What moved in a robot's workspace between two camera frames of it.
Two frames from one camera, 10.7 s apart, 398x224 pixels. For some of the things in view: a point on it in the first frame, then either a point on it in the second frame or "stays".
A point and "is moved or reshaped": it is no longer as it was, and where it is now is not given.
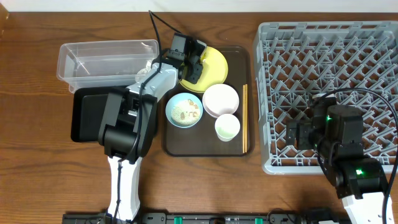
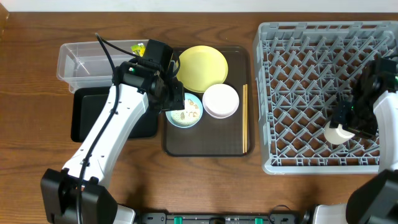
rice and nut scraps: (185, 112) stays
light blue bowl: (184, 110) stays
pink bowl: (219, 99) stays
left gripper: (195, 61) to (175, 101)
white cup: (227, 126) is moved or reshaped
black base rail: (106, 218) stays
